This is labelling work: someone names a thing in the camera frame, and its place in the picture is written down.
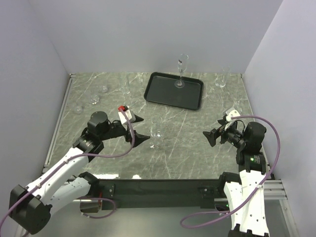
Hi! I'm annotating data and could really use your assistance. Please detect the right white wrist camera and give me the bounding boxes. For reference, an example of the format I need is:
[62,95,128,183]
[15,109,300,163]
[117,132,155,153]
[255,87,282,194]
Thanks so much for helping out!
[224,107,240,130]

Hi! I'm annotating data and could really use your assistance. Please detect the clear flute glass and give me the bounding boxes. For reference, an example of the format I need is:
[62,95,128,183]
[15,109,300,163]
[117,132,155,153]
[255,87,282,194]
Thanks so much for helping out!
[119,72,130,94]
[215,66,231,88]

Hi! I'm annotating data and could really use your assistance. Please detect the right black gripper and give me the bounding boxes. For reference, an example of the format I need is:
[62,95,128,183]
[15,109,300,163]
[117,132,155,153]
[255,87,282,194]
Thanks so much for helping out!
[202,118,247,148]

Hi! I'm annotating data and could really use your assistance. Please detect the champagne flute with dark mark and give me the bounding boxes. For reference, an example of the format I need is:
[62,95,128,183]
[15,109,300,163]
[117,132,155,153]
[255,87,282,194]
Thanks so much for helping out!
[175,54,189,88]

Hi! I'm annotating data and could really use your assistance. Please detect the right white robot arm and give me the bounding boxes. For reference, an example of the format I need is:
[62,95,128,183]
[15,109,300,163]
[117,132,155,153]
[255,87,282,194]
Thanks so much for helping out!
[203,118,270,237]

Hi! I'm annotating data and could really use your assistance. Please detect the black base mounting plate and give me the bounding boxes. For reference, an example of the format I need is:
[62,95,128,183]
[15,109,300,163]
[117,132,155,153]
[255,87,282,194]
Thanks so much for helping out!
[100,179,225,209]

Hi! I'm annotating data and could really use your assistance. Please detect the clear wine glass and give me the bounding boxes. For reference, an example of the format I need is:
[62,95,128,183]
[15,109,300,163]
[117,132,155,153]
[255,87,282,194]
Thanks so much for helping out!
[150,116,163,149]

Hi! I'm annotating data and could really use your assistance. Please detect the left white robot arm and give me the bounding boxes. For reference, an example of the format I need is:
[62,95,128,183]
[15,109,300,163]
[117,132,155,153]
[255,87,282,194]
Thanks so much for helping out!
[8,106,150,235]

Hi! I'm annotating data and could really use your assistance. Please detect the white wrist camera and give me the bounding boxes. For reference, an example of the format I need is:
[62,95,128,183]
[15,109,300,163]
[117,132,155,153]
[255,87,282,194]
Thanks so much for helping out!
[224,107,240,130]
[118,106,136,125]

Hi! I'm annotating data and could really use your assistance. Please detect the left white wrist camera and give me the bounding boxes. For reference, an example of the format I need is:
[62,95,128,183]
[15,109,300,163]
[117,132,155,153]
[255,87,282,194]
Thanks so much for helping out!
[118,106,136,125]

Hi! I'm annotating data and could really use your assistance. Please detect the black rectangular tray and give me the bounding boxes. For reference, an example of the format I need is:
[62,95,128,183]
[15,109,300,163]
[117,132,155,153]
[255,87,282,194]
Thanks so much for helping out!
[144,72,204,111]

